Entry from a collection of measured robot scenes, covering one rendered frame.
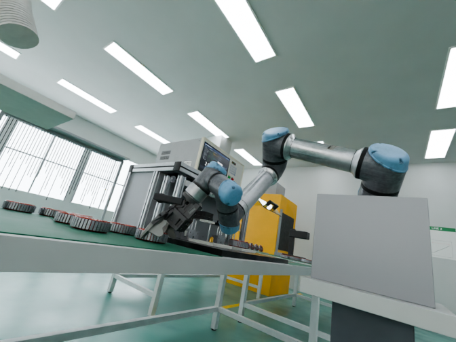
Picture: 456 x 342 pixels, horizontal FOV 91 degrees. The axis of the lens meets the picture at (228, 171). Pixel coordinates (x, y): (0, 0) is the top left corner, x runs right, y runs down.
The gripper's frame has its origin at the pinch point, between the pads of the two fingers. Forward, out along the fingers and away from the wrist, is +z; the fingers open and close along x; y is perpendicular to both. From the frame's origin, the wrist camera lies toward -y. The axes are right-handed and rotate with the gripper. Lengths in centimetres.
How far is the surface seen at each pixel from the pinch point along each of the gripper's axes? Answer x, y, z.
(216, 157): 43, -21, -44
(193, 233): 37.7, 0.1, -5.0
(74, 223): -17.7, -13.3, 7.6
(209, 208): 64, -11, -19
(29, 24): -14, -121, -30
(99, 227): -14.7, -8.0, 4.2
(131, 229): 5.0, -10.2, 4.8
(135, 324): 82, -3, 69
